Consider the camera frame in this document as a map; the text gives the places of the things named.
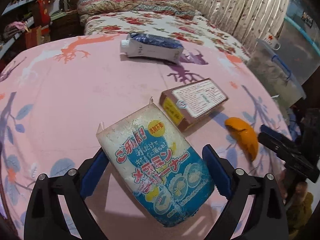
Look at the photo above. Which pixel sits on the pink tree-print blanket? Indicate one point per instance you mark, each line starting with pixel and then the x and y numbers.
pixel 54 96

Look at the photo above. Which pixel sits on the cluttered shelving unit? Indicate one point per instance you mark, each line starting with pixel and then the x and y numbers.
pixel 19 17

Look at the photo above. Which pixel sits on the white enamel star mug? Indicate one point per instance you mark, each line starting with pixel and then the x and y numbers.
pixel 272 41

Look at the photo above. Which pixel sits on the beige floral curtain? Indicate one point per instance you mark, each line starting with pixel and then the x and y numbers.
pixel 246 20

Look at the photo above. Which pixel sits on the patterned folded quilt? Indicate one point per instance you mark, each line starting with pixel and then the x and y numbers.
pixel 178 8

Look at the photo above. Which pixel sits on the orange peel half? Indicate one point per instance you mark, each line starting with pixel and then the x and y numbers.
pixel 244 135

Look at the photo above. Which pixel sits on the pile of dark clothes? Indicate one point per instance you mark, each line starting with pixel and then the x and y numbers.
pixel 304 124

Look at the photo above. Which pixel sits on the brown yellow cardboard box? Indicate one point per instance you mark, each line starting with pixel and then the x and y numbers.
pixel 188 104

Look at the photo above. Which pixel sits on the blue white milk carton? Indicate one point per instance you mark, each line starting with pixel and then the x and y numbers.
pixel 151 46

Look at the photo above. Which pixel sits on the right hand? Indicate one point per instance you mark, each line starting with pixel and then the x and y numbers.
pixel 293 187

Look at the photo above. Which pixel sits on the blue white sponge package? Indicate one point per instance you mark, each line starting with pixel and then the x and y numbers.
pixel 158 165

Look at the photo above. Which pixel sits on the floral red white bedsheet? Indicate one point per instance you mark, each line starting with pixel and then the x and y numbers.
pixel 198 30

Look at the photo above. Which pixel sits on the clear storage bin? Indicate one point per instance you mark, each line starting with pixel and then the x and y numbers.
pixel 275 75
pixel 299 40

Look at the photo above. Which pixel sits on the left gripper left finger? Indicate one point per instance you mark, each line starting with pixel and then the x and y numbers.
pixel 44 217

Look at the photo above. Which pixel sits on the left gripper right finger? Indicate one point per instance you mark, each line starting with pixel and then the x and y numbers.
pixel 266 218

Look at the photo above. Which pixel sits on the lower clear storage bin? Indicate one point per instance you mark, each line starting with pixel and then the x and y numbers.
pixel 275 75

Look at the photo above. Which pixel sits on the upper clear storage bin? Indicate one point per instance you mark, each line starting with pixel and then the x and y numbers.
pixel 299 40

